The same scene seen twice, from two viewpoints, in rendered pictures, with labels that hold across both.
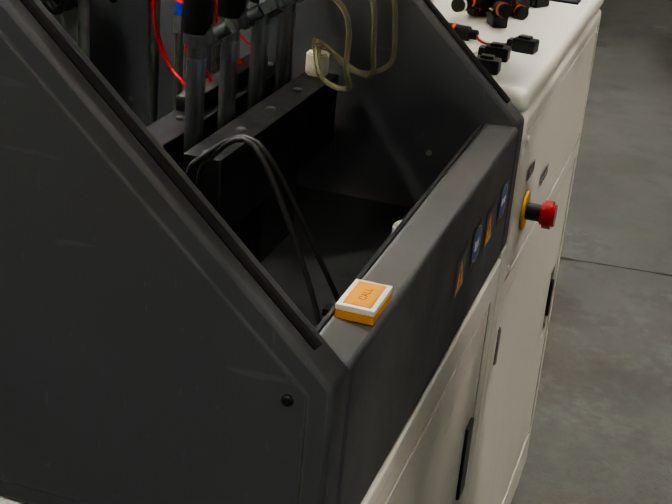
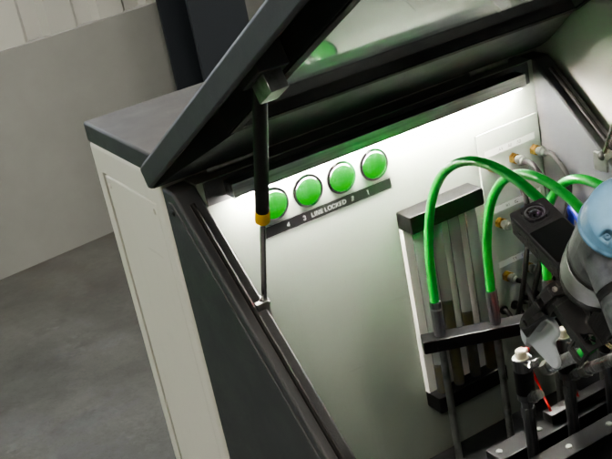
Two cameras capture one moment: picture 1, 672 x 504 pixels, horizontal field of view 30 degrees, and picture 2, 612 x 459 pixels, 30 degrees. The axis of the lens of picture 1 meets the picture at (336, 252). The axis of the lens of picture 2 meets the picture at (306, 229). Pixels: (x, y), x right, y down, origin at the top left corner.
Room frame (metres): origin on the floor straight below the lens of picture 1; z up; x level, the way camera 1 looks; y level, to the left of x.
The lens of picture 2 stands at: (-0.02, -0.70, 1.98)
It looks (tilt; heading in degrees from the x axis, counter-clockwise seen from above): 23 degrees down; 47
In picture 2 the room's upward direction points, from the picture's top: 11 degrees counter-clockwise
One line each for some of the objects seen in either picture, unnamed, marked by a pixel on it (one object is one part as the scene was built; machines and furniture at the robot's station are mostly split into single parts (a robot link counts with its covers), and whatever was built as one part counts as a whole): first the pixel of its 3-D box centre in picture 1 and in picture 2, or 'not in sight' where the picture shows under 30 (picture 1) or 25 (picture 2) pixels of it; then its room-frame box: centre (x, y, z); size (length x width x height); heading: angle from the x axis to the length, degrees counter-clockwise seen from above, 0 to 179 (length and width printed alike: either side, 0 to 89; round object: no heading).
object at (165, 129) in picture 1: (237, 171); (597, 456); (1.24, 0.11, 0.91); 0.34 x 0.10 x 0.15; 164
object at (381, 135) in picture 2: not in sight; (383, 131); (1.20, 0.40, 1.43); 0.54 x 0.03 x 0.02; 164
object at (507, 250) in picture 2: not in sight; (522, 212); (1.43, 0.33, 1.21); 0.13 x 0.03 x 0.31; 164
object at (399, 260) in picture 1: (423, 292); not in sight; (1.06, -0.08, 0.87); 0.62 x 0.04 x 0.16; 164
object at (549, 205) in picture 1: (539, 213); not in sight; (1.48, -0.25, 0.80); 0.05 x 0.04 x 0.05; 164
